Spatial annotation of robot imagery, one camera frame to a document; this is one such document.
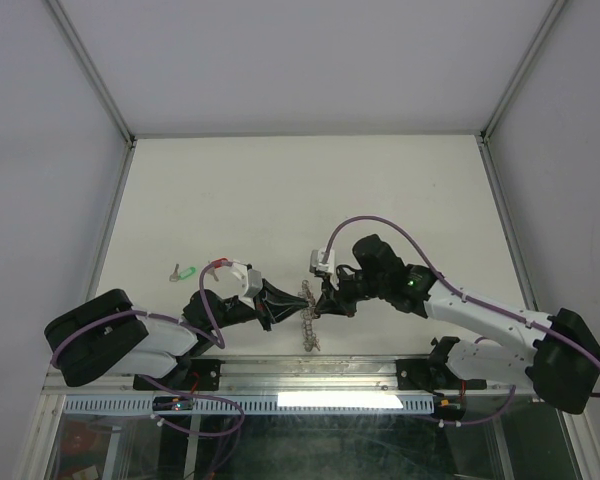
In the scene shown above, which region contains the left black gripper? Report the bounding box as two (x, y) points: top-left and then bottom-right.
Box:
(208, 279), (308, 331)

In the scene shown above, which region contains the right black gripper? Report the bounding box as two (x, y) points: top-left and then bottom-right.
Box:
(314, 266), (387, 319)

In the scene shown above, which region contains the metal disc with keyrings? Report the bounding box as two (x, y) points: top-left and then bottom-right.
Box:
(299, 280), (321, 353)

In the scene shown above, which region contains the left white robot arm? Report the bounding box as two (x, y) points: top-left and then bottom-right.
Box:
(44, 281), (309, 389)

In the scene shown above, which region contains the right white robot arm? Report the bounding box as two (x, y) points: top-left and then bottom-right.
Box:
(310, 234), (600, 414)

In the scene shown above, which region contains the red tag key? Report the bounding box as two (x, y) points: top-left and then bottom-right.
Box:
(209, 257), (233, 268)

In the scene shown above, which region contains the green tag key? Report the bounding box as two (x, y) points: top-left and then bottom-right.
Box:
(169, 263), (197, 282)

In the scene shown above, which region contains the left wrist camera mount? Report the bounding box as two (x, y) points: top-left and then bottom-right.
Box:
(229, 260), (264, 307)

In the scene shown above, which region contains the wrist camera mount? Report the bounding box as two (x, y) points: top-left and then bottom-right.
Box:
(309, 249), (336, 278)
(229, 260), (264, 307)

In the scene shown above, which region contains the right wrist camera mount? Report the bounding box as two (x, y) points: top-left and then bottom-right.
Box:
(309, 249), (336, 278)

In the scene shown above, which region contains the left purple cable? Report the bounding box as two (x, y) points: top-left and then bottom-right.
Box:
(52, 263), (244, 371)

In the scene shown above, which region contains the purple cable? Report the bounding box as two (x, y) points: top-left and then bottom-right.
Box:
(322, 215), (600, 399)
(52, 263), (244, 371)

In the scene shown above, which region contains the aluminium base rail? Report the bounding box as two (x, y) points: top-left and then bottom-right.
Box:
(42, 355), (514, 395)

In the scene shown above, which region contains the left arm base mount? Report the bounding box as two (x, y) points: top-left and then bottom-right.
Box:
(133, 357), (224, 392)

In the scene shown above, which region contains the white slotted cable duct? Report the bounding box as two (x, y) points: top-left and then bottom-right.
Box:
(64, 392), (434, 417)

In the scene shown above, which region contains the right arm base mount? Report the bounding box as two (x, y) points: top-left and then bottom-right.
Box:
(394, 357), (487, 395)

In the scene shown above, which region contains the aluminium frame post left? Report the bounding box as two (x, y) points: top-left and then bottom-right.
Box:
(42, 0), (136, 146)

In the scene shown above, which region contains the aluminium frame post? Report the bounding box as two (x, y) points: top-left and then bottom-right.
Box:
(42, 0), (136, 146)
(480, 0), (571, 142)

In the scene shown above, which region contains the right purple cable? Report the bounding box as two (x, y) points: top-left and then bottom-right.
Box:
(322, 215), (600, 399)

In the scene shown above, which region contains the aluminium frame post right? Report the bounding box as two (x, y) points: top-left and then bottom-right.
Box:
(480, 0), (571, 142)

